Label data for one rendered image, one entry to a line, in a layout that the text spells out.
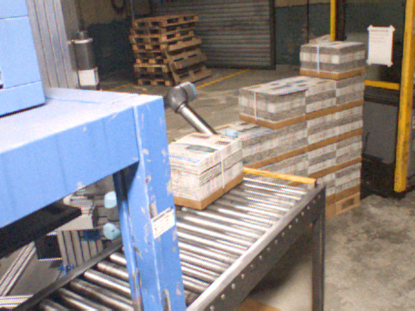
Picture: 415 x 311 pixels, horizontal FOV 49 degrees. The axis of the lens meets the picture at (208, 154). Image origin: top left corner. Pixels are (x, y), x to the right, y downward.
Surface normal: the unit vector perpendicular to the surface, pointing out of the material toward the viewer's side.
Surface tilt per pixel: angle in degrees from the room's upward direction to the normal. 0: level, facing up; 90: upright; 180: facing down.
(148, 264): 90
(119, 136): 90
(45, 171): 90
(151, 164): 90
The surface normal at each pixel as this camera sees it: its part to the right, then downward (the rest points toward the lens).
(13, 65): 0.83, 0.13
